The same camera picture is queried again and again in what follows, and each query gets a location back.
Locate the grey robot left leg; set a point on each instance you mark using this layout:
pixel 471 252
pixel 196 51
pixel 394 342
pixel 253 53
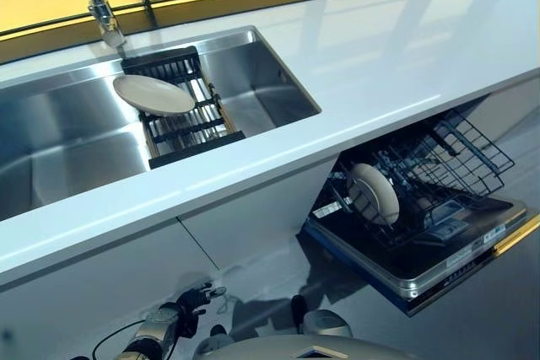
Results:
pixel 217 334

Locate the black dish drying rack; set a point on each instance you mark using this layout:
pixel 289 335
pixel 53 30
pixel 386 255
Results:
pixel 190 128

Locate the grey robot right leg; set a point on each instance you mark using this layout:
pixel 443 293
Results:
pixel 327 322

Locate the dishwasher door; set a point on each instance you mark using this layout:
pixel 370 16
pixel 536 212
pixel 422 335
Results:
pixel 422 259

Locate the stainless steel sink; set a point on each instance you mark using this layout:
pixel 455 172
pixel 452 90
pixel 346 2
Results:
pixel 63 124

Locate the white glossy cabinet door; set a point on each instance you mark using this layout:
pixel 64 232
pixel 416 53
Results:
pixel 84 292
pixel 261 208

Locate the grey robot leg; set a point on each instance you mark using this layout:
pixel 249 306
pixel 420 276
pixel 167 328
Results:
pixel 327 322
pixel 217 334

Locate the grey robot torso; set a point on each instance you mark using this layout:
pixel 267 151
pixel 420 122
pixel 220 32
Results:
pixel 304 349

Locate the cream round plate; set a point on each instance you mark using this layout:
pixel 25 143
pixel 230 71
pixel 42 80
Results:
pixel 375 195
pixel 154 96

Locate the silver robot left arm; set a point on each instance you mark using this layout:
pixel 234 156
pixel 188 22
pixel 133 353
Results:
pixel 158 326

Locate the chrome kitchen faucet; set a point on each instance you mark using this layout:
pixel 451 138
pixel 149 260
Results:
pixel 99 6

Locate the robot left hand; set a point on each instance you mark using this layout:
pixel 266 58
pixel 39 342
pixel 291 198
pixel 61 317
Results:
pixel 192 301

